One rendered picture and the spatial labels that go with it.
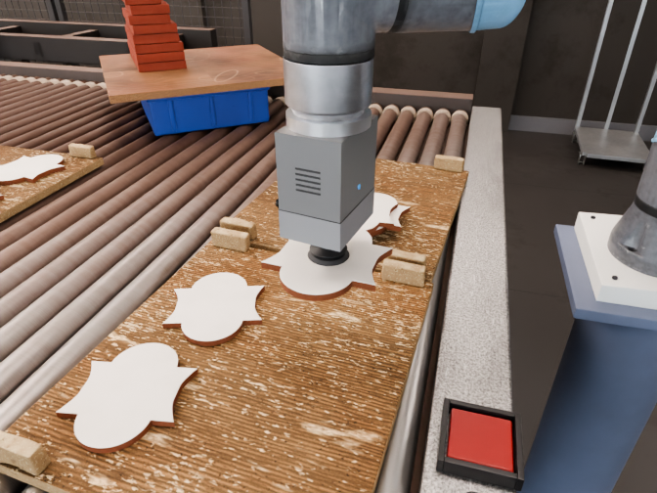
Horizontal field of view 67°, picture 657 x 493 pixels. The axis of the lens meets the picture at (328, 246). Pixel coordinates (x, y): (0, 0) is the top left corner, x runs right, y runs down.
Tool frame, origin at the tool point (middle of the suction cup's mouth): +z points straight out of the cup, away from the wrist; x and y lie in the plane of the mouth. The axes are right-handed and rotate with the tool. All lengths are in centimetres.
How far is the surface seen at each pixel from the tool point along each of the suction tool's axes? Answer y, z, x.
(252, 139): -61, 13, -50
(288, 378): 6.5, 11.2, -1.6
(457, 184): -51, 11, 3
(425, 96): -106, 10, -19
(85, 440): 22.0, 10.4, -14.3
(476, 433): 4.4, 11.9, 18.0
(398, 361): -0.9, 11.2, 8.2
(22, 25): -123, 4, -214
